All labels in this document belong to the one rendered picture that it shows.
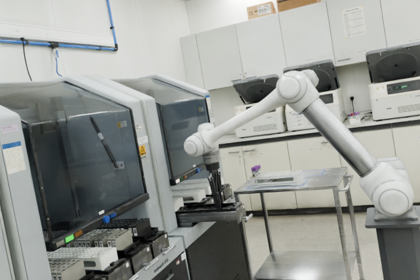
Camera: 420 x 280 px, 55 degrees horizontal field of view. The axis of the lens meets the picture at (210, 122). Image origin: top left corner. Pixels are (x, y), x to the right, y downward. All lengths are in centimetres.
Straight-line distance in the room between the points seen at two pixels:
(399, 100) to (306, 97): 251
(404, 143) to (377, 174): 248
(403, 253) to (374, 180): 43
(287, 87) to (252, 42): 300
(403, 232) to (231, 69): 320
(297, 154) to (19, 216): 334
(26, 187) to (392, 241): 154
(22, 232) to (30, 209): 8
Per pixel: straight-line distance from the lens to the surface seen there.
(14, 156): 144
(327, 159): 432
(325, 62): 441
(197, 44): 498
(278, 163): 444
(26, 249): 147
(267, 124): 440
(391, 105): 423
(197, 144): 194
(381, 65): 455
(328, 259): 275
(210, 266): 237
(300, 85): 174
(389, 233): 206
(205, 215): 216
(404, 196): 178
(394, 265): 212
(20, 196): 145
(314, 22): 458
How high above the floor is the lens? 137
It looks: 3 degrees down
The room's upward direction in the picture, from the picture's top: 10 degrees counter-clockwise
